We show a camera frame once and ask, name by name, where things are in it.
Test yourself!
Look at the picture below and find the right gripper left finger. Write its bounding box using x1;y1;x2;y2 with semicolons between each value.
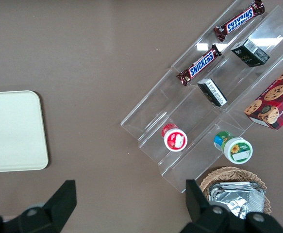
2;179;77;233

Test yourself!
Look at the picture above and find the red lid small jar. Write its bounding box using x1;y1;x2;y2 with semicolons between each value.
161;123;188;152

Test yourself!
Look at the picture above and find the green sunflower lid jar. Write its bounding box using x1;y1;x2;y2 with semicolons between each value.
213;131;254;165

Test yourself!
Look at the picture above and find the cream plastic tray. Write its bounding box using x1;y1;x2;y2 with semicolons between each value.
0;90;49;173

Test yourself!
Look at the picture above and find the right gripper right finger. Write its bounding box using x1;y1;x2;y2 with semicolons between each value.
180;179;230;233

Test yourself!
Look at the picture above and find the red tartan cookie box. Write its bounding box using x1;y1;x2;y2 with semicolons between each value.
243;60;283;131

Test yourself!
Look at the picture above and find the clear acrylic stepped stand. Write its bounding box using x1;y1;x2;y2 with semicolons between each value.
120;0;283;194

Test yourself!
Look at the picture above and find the light wicker basket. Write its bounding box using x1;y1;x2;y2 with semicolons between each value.
199;166;271;216

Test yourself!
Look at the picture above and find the dark green small box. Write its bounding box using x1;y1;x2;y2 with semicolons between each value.
230;38;270;68
197;78;228;108

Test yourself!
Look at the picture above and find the aluminium foil tray stack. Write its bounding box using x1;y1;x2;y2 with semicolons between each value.
208;181;266;220

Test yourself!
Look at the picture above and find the Snickers chocolate bar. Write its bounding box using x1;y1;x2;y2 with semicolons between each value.
176;44;223;87
213;0;266;42

